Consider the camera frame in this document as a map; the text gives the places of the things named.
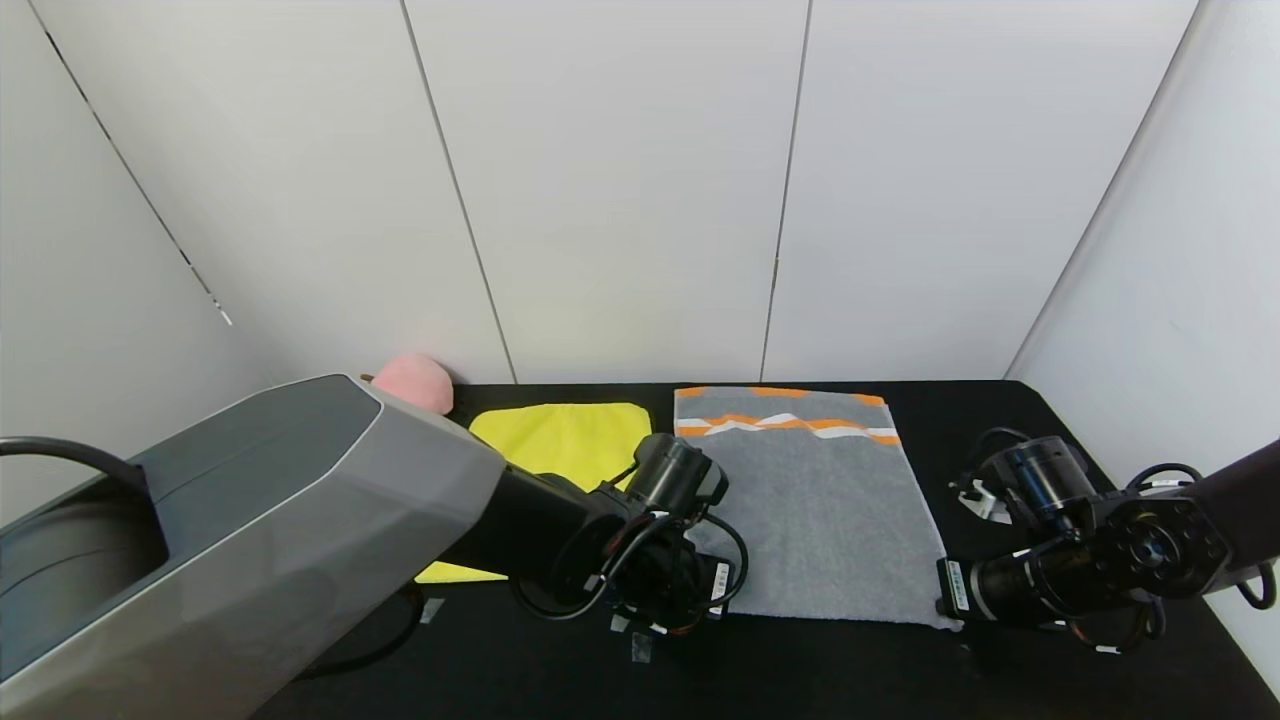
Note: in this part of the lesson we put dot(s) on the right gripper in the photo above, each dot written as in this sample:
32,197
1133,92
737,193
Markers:
951,585

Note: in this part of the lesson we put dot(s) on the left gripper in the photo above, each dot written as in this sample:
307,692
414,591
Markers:
717,588

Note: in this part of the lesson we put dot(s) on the grey towel with orange stripes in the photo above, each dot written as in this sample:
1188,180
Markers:
820,520

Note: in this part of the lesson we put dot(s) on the yellow microfibre towel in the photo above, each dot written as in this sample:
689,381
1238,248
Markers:
560,440

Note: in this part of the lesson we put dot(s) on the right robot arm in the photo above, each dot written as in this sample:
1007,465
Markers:
1160,545

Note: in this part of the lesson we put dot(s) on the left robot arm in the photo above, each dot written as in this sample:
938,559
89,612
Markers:
250,540

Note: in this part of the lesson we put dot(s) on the black fabric table cover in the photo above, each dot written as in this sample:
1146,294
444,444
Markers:
940,440

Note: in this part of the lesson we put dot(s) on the pink plush peach toy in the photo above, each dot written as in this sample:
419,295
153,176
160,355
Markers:
415,383

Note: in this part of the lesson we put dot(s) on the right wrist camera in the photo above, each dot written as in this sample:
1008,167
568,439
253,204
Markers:
985,500

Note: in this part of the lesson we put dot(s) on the small wall panel hinge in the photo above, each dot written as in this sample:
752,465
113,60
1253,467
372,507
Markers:
222,314

